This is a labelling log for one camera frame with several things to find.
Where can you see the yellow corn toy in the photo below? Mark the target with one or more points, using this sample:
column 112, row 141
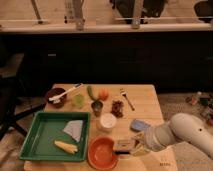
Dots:
column 70, row 148

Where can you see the small metal cup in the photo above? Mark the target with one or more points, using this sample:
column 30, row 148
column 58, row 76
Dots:
column 97, row 108

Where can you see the metal fork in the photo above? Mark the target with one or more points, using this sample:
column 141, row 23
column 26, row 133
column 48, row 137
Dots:
column 124, row 94

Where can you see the white brush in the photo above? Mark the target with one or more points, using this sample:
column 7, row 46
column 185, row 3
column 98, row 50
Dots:
column 56, row 98

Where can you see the green toy cucumber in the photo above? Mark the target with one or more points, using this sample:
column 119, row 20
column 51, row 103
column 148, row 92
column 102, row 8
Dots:
column 90, row 93

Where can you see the blue sponge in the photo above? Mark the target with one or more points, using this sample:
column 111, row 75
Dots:
column 138, row 125

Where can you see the green plastic tray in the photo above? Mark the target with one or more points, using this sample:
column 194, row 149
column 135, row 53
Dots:
column 46, row 128

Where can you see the white round cup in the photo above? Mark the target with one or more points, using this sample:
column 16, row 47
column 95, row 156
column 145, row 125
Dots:
column 107, row 122

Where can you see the grey folded cloth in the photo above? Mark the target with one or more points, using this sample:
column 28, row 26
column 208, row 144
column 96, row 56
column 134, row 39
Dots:
column 74, row 129

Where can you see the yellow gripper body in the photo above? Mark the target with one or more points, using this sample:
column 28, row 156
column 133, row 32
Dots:
column 140, row 148

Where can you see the orange plastic bowl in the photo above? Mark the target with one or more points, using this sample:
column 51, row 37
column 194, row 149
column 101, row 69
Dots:
column 101, row 155

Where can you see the light green cup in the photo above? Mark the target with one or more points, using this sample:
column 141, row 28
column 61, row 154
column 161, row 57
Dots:
column 78, row 101

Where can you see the black office chair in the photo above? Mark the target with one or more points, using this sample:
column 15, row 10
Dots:
column 8, row 102

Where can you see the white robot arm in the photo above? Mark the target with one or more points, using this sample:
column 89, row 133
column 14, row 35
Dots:
column 181, row 127

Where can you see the tan rectangular eraser block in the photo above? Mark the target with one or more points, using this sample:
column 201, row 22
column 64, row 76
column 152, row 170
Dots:
column 123, row 145

